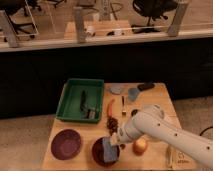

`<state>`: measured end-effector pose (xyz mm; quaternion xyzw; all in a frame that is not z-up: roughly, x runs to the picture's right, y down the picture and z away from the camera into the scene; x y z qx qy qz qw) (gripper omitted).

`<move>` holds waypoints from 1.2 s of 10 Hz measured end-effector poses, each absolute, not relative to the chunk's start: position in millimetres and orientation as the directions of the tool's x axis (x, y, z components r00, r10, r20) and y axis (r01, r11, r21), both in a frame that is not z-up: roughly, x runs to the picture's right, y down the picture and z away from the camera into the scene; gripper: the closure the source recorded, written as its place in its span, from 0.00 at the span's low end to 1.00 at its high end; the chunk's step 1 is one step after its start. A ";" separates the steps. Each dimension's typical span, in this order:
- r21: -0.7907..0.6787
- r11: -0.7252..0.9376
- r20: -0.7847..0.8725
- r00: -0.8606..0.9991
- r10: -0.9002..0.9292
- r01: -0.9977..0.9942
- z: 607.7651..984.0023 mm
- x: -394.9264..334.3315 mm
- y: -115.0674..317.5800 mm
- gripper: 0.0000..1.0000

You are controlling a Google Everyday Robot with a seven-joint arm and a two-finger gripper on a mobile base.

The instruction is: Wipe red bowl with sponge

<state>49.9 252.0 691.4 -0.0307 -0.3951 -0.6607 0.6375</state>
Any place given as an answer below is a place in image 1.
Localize blue sponge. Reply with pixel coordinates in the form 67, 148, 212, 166
102, 137, 118, 163

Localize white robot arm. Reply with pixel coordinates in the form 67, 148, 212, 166
110, 105, 213, 169

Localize red bowl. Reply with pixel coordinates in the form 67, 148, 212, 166
92, 137, 118, 167

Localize grey round lid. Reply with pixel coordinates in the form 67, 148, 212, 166
110, 84, 124, 95

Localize orange carrot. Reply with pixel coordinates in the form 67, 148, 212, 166
107, 99, 115, 117

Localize green plastic tray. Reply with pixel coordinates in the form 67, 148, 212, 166
56, 78, 104, 124

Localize dark utensil in tray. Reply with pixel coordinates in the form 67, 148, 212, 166
80, 90, 96, 119

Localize black remote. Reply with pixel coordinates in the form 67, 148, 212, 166
137, 82, 155, 91

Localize small dark round cup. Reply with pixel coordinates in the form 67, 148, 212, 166
131, 109, 139, 117

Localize dark grape bunch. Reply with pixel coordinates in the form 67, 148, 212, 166
107, 117, 118, 135

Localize black office chair right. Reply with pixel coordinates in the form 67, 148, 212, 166
132, 0, 178, 26

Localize black office chair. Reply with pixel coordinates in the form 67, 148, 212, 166
0, 0, 34, 38
132, 0, 178, 26

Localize black office chair left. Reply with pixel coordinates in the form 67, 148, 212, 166
0, 0, 34, 38

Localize grey post centre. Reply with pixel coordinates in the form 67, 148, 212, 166
73, 6, 86, 43

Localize grey post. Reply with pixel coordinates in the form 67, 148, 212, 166
0, 10, 19, 48
73, 6, 86, 43
167, 0, 189, 37

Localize grey post right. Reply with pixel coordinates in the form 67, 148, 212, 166
167, 0, 189, 37

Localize grey post left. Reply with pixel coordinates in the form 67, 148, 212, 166
0, 10, 19, 48

